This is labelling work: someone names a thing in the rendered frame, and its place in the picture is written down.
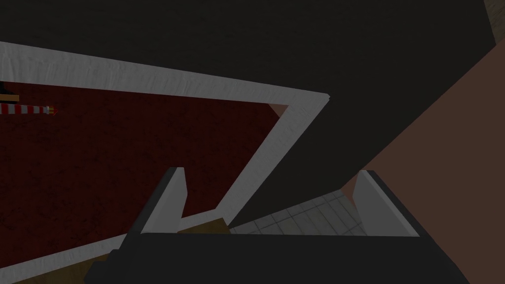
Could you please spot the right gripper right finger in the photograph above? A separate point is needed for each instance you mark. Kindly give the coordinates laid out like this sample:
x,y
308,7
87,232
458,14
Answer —
x,y
378,213

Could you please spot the red white striped bar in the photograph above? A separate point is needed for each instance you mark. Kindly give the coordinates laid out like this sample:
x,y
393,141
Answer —
x,y
27,109

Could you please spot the dark red door leaf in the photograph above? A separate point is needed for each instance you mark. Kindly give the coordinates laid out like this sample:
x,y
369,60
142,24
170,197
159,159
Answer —
x,y
110,165

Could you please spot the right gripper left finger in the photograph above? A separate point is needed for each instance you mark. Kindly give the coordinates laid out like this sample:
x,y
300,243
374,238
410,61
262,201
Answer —
x,y
167,209

